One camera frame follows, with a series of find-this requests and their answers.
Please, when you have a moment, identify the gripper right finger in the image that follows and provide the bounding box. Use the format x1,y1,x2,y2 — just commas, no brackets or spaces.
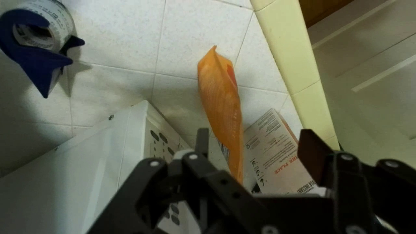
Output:
297,129,416,234

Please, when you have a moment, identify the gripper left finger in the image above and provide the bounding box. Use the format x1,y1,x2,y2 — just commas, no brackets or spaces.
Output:
86,128,280,234

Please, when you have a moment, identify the orange packet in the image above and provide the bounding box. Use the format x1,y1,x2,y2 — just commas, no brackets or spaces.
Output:
197,45,244,186

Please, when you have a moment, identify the white printed carton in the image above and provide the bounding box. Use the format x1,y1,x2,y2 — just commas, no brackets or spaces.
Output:
243,108,326,196

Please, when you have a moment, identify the cream cabinet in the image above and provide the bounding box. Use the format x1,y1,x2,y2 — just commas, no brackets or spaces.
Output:
307,0,416,169

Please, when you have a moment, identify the white metal appliance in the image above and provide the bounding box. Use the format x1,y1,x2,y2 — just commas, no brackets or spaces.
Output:
0,100,228,234

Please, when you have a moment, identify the blue tape dispenser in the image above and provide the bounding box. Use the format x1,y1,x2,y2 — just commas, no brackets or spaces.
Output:
0,0,86,99

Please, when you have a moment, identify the roll of clear tape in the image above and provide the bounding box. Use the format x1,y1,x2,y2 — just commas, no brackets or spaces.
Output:
12,0,76,53

